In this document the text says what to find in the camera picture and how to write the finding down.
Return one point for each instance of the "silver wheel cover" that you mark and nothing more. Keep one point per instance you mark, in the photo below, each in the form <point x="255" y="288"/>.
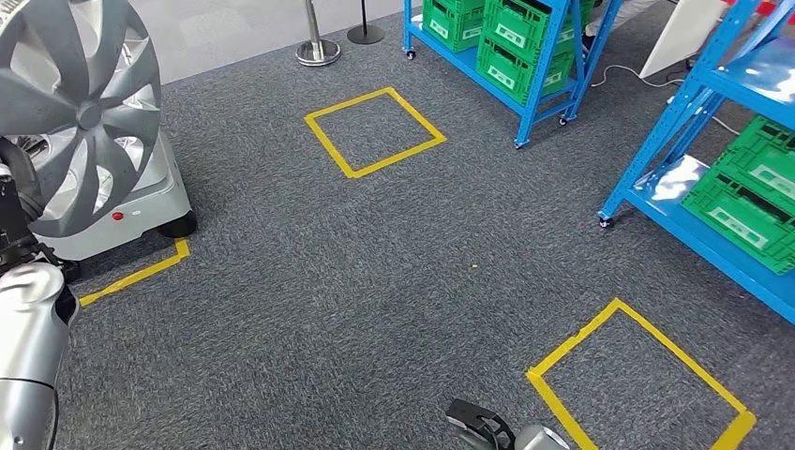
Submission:
<point x="90" y="115"/>

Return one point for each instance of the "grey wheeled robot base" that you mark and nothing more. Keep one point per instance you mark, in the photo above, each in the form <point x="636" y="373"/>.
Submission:
<point x="143" y="205"/>

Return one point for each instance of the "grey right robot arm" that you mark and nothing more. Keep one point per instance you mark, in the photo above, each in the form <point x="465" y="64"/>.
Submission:
<point x="540" y="440"/>

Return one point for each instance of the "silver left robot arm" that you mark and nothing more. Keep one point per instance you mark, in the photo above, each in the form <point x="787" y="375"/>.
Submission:
<point x="25" y="348"/>

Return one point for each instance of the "blue metal shelf rack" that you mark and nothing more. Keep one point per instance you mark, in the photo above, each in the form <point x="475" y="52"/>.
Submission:
<point x="745" y="68"/>
<point x="447" y="62"/>

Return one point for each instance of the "silver barrier post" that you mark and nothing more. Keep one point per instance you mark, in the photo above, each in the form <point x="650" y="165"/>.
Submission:
<point x="318" y="49"/>

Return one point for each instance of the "black barrier post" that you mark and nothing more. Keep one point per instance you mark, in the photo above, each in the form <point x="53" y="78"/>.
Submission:
<point x="365" y="34"/>

